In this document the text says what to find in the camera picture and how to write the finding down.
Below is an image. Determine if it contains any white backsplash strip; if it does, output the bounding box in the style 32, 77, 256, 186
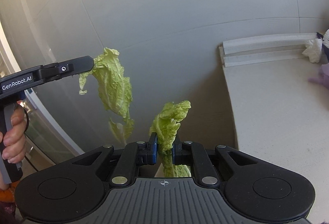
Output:
219, 33, 317, 68

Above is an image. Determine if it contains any lettuce leaf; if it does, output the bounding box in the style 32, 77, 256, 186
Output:
79, 48, 134, 145
149, 101, 191, 178

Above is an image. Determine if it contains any person's left hand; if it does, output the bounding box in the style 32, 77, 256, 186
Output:
1, 105, 27, 164

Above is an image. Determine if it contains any white tissue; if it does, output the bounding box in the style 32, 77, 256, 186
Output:
302, 38, 322, 63

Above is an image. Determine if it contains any purple cloth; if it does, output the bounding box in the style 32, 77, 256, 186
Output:
308, 63, 329, 90

